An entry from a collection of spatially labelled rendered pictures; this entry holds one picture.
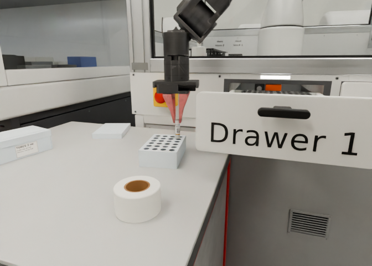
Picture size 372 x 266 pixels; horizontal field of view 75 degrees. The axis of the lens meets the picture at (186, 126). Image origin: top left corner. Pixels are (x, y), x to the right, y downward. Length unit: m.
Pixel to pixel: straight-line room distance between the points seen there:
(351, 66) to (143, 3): 0.63
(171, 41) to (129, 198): 0.33
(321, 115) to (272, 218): 0.56
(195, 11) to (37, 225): 0.46
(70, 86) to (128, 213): 0.84
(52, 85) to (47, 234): 0.76
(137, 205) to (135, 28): 0.63
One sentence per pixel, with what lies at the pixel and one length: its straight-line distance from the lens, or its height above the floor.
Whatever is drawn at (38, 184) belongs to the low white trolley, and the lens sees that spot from 0.54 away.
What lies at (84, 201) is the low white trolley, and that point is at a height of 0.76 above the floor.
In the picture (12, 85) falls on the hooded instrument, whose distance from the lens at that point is 0.97.
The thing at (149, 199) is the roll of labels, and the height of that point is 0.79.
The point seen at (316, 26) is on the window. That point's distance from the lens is 0.79.
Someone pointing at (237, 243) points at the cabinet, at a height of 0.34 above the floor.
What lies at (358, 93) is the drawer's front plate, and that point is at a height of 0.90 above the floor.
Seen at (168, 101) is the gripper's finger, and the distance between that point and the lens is 0.55.
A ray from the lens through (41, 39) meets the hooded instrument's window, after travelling 1.09.
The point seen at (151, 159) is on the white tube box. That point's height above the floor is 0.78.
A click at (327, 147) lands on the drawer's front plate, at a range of 0.45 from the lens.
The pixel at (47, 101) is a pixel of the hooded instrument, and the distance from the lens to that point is 1.06.
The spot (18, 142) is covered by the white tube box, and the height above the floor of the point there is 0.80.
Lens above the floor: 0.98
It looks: 15 degrees down
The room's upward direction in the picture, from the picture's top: straight up
